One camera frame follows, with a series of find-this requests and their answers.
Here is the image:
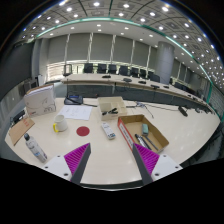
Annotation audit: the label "round ceiling lights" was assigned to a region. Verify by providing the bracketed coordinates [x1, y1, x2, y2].
[19, 0, 224, 88]

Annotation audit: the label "white mug with yellow handle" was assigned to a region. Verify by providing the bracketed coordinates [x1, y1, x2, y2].
[52, 114, 69, 134]

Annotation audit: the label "black marker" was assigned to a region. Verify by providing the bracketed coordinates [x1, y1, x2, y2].
[101, 107, 119, 116]

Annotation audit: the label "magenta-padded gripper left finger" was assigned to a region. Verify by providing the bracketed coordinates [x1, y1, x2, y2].
[42, 142, 92, 185]

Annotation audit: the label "flat round red coaster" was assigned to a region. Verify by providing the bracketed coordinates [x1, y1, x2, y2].
[75, 125, 91, 137]

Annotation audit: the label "black desk microphone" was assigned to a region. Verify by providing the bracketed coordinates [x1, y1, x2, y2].
[177, 105, 189, 118]

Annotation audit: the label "flat brown cardboard sheet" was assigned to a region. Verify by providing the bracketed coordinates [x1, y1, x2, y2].
[7, 117, 36, 147]

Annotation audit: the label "long curved conference desk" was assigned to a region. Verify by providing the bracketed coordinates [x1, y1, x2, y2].
[60, 73, 214, 114]

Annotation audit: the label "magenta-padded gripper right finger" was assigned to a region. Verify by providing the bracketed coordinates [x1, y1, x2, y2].
[132, 143, 184, 186]

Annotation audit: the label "dark thin pen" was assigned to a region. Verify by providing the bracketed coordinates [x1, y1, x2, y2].
[143, 133, 160, 152]

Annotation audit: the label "green board eraser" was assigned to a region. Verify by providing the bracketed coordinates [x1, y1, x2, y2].
[141, 123, 150, 135]

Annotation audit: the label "row of black office chairs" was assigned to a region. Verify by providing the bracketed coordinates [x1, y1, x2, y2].
[63, 62, 162, 83]

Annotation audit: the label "clear black-capped water bottle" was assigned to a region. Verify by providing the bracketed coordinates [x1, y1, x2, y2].
[23, 133, 48, 164]

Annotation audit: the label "brown cardboard box red side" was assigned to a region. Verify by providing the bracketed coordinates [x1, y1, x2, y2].
[117, 114, 170, 154]

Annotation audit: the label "beige compartment organizer box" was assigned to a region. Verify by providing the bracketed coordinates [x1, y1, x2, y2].
[97, 96, 128, 122]

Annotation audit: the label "white remote control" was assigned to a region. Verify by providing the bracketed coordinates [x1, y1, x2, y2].
[100, 121, 117, 140]

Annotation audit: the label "white printed paper sheet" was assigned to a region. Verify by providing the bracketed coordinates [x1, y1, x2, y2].
[57, 104, 93, 121]

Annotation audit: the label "black electronic device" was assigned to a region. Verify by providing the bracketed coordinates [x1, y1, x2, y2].
[9, 109, 26, 127]

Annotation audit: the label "grey box monitor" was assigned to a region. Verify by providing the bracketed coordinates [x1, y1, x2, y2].
[22, 79, 40, 95]

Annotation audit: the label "silver marker pen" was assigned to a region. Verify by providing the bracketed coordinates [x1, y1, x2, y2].
[134, 133, 151, 150]

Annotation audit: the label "large white cardboard box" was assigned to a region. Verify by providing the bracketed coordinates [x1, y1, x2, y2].
[23, 83, 57, 118]

